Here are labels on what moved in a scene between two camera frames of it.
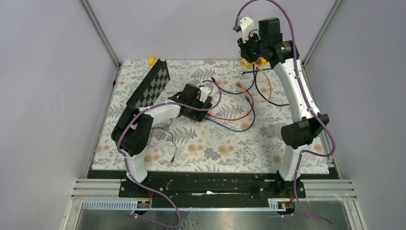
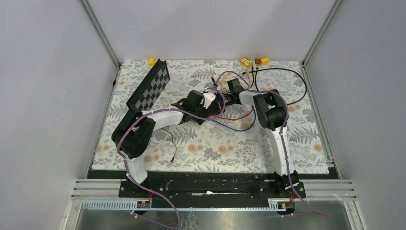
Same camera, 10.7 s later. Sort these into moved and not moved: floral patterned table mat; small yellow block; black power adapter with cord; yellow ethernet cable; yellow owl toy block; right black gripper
Moved: yellow ethernet cable; right black gripper
Not moved: small yellow block; yellow owl toy block; black power adapter with cord; floral patterned table mat
